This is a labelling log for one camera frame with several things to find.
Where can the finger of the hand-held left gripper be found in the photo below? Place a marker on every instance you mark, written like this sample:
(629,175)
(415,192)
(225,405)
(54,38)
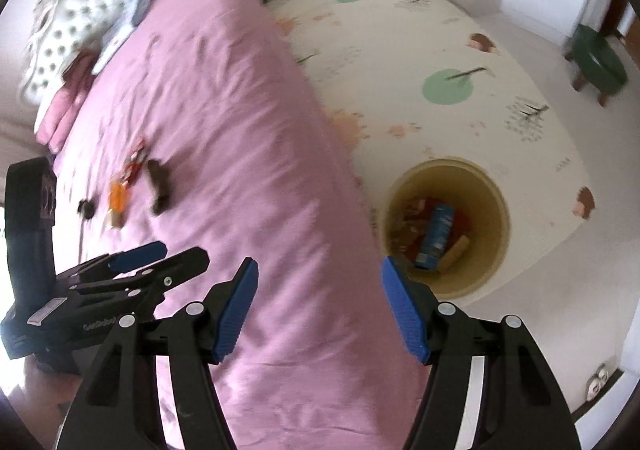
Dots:
(135,255)
(170,275)

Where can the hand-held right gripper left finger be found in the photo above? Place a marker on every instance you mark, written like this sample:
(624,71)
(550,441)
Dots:
(237,310)

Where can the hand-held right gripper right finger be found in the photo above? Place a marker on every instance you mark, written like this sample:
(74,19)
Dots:
(405,315)

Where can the tan cardboard box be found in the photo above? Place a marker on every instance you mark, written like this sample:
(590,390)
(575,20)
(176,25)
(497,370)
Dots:
(457,250)

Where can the blue carton box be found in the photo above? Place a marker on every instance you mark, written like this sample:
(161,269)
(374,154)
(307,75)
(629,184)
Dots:
(436,235)

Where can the red mesh bag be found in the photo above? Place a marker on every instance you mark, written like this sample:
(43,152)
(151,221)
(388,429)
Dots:
(462,226)

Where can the yellow waste bin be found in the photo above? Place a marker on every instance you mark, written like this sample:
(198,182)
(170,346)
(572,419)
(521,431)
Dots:
(492,240)

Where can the person's left forearm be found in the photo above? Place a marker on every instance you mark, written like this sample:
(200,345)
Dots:
(50,380)

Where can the orange packet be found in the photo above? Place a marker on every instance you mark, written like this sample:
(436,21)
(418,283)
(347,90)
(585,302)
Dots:
(118,197)

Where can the dark balled sock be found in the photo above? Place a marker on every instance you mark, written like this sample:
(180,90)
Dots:
(87,209)

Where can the brown printed sock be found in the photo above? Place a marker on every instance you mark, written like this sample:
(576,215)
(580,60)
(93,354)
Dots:
(157,185)

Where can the red snack wrapper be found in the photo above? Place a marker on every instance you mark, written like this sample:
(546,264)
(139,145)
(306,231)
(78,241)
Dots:
(136,162)

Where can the folded pink quilt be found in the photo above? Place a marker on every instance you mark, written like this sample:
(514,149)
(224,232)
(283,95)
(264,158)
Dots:
(65,99)

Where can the bed with pink sheet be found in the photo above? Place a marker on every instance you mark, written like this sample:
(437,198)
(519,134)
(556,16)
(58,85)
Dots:
(235,129)

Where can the folded light blue blanket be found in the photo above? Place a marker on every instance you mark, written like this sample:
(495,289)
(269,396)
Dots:
(122,24)

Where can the tufted pale green headboard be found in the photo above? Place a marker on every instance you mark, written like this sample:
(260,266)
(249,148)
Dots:
(75,4)

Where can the cream tree print play mat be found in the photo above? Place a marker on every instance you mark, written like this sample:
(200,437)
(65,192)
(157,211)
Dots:
(400,54)

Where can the green stool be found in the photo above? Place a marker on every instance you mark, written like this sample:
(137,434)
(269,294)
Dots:
(600,62)

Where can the wall socket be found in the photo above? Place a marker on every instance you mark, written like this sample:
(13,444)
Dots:
(597,380)

